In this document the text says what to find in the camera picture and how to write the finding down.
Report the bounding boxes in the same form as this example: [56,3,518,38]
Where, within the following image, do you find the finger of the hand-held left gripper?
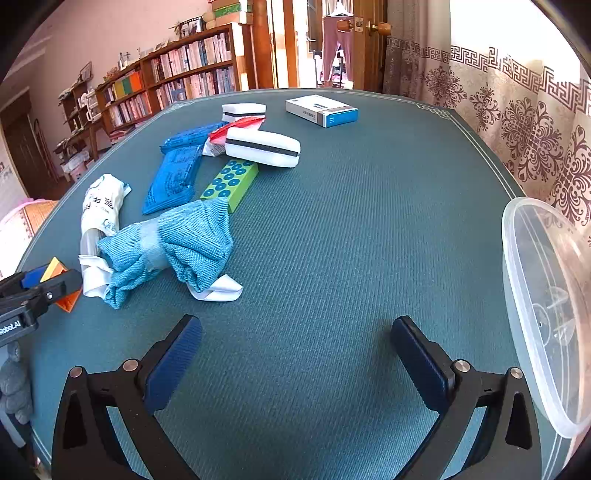
[28,269,83,308]

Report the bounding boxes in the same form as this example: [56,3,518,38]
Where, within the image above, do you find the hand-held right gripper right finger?
[390,316,543,480]

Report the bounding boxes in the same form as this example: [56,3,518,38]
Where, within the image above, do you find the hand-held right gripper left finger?
[52,315,204,480]

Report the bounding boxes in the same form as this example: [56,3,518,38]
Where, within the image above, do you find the orange yellow toy block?
[22,257,83,313]

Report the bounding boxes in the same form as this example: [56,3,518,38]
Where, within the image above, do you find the white plastic packet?
[79,174,132,259]

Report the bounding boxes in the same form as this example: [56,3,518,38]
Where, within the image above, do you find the clear plastic bowl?
[502,197,591,439]

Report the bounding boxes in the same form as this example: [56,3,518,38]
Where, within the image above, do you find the blue woven cloth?
[78,198,244,310]

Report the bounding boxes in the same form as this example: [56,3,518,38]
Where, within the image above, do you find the blue snack packet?
[160,121,228,156]
[141,150,204,216]

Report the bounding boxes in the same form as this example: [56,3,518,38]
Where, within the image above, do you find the green block with blue dots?
[200,159,259,213]

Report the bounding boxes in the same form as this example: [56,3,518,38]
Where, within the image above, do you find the red snack packet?
[202,115,266,158]

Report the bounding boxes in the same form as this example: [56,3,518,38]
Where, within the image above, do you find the white sponge black stripe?
[225,127,302,168]
[221,103,267,123]

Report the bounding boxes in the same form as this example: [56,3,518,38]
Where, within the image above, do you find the white blue medicine box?
[285,95,359,128]

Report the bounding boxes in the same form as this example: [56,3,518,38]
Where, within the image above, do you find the small wooden shelf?
[58,78,100,144]

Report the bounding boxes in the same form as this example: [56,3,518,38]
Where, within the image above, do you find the patterned beige curtain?
[383,0,591,245]

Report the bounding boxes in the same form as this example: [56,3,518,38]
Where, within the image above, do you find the rows of books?
[104,33,237,127]

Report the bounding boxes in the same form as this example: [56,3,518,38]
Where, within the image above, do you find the wooden bookshelf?
[95,22,245,134]

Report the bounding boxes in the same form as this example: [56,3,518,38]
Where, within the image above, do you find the wooden door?
[353,0,389,93]

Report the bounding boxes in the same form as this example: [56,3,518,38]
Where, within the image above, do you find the stack of boxes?
[203,0,254,27]

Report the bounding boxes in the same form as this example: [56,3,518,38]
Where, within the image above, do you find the hanging pink pants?
[322,14,355,86]

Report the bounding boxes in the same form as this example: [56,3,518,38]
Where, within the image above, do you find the wooden door knob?
[336,18,392,37]

